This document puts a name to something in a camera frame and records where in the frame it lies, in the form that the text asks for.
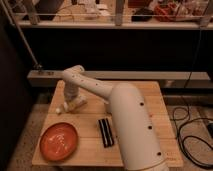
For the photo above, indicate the white plastic bottle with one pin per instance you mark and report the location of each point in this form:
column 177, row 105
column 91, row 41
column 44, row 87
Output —
column 69, row 106

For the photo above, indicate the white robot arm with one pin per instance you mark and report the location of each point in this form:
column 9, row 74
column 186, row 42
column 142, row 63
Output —
column 138, row 143

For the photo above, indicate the black striped eraser block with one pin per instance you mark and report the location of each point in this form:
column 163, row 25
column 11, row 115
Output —
column 106, row 133

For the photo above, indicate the grey metal pole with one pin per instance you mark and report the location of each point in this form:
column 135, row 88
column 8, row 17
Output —
column 37, row 66

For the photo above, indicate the orange plate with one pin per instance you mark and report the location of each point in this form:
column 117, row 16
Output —
column 58, row 142

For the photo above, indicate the metal window rail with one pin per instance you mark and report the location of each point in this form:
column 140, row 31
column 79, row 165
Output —
column 194, row 80

